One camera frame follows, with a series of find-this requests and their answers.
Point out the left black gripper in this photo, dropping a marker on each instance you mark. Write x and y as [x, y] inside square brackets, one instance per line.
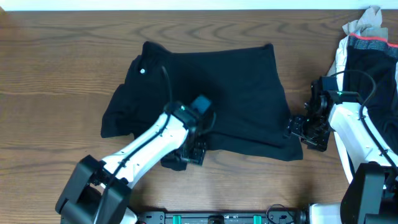
[195, 151]

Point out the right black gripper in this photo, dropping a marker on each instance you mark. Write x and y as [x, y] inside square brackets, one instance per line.
[294, 126]

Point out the black t-shirt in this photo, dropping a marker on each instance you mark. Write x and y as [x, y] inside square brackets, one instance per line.
[249, 111]

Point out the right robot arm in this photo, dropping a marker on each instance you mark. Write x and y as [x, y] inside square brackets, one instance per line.
[369, 164]

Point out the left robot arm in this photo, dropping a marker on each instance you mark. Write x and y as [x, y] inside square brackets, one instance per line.
[99, 191]

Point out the black shorts red waistband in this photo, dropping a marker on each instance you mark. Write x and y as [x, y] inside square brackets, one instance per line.
[374, 60]

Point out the white garment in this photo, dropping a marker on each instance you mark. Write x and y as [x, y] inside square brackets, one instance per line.
[339, 65]

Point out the beige garment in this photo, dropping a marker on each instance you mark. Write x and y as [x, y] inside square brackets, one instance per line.
[368, 25]

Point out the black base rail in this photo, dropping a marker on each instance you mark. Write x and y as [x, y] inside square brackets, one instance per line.
[272, 216]

